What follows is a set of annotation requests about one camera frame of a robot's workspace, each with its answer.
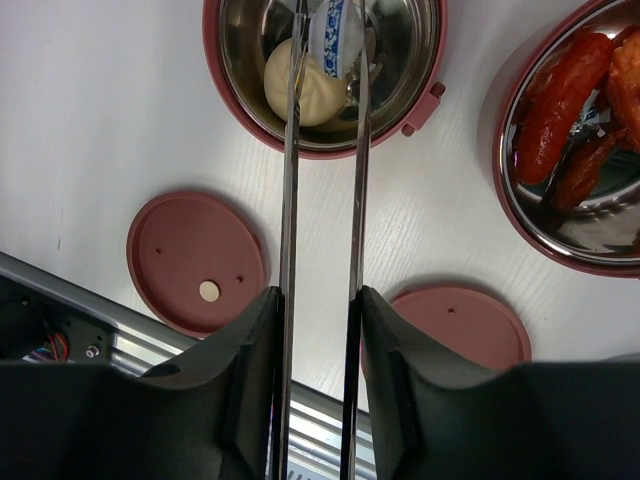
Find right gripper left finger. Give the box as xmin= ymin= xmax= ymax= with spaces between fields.
xmin=1 ymin=288 xmax=279 ymax=479

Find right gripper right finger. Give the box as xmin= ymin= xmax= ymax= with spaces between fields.
xmin=361 ymin=287 xmax=639 ymax=479

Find dark red lid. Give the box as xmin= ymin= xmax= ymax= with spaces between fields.
xmin=363 ymin=284 xmax=532 ymax=388
xmin=126 ymin=190 xmax=268 ymax=338

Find metal tongs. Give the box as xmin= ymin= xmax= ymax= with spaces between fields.
xmin=270 ymin=1 xmax=371 ymax=479

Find dark red steel bowl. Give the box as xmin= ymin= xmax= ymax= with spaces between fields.
xmin=492 ymin=0 xmax=640 ymax=279

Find white steamed bun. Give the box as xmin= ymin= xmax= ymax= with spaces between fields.
xmin=264 ymin=39 xmax=347 ymax=127

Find red sausage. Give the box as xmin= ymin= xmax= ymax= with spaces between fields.
xmin=515 ymin=33 xmax=614 ymax=185

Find pink steel bowl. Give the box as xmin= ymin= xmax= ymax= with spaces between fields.
xmin=202 ymin=1 xmax=447 ymax=160

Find orange fried chicken piece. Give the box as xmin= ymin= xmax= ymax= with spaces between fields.
xmin=606 ymin=25 xmax=639 ymax=153

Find blue white rice cup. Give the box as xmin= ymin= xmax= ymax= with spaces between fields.
xmin=308 ymin=0 xmax=365 ymax=80

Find aluminium front rail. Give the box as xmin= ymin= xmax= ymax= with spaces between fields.
xmin=0 ymin=249 xmax=381 ymax=480

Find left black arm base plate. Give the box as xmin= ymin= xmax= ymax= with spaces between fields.
xmin=1 ymin=278 xmax=115 ymax=363

